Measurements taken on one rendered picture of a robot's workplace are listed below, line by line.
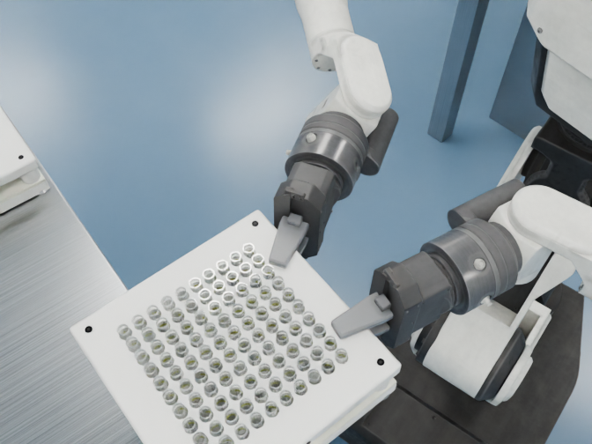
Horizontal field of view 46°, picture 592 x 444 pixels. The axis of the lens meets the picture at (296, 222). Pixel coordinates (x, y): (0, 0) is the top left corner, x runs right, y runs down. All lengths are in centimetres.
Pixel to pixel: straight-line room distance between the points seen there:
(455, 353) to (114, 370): 65
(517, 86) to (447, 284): 160
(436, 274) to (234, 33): 201
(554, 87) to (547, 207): 24
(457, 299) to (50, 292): 55
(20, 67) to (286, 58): 94
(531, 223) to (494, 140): 159
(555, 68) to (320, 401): 54
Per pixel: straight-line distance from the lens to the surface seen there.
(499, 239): 77
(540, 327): 162
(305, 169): 79
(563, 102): 100
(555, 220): 79
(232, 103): 239
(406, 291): 70
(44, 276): 103
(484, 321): 119
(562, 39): 94
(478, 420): 168
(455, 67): 209
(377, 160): 88
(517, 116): 235
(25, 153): 107
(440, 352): 122
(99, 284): 100
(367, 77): 88
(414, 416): 163
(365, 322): 72
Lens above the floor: 172
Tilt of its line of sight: 56 degrees down
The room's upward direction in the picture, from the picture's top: straight up
